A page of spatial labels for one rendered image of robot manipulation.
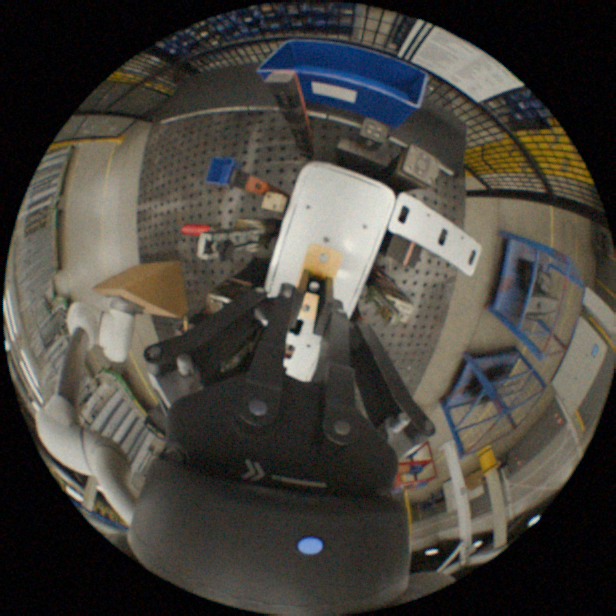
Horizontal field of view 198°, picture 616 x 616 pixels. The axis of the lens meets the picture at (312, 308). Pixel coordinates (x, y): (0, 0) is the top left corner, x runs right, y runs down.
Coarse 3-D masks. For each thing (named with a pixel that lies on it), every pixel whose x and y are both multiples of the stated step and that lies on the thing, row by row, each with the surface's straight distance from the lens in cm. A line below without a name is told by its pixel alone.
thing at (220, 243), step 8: (208, 232) 30; (216, 232) 31; (224, 232) 32; (232, 232) 33; (240, 232) 35; (248, 232) 37; (256, 232) 40; (200, 240) 30; (208, 240) 30; (216, 240) 32; (224, 240) 33; (232, 240) 35; (240, 240) 38; (200, 248) 30; (208, 248) 30; (216, 248) 29; (224, 248) 28; (232, 248) 29; (240, 248) 36; (248, 248) 39; (200, 256) 30; (208, 256) 29; (216, 256) 31; (224, 256) 28
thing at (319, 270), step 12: (312, 252) 21; (324, 252) 21; (336, 252) 21; (312, 264) 22; (324, 264) 22; (336, 264) 22; (300, 276) 22; (312, 276) 22; (324, 276) 22; (336, 276) 22; (312, 288) 22; (312, 300) 23; (300, 312) 24; (312, 312) 24
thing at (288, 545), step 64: (320, 384) 9; (192, 448) 6; (256, 448) 6; (320, 448) 7; (384, 448) 8; (192, 512) 4; (256, 512) 3; (320, 512) 3; (384, 512) 4; (192, 576) 4; (256, 576) 4; (320, 576) 4; (384, 576) 4
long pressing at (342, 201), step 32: (320, 192) 46; (352, 192) 47; (384, 192) 48; (288, 224) 46; (320, 224) 46; (352, 224) 46; (384, 224) 48; (288, 256) 47; (320, 256) 47; (352, 256) 47; (352, 288) 49
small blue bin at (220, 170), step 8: (216, 160) 85; (224, 160) 84; (232, 160) 78; (216, 168) 86; (224, 168) 89; (232, 168) 79; (208, 176) 83; (216, 176) 87; (224, 176) 88; (224, 184) 78
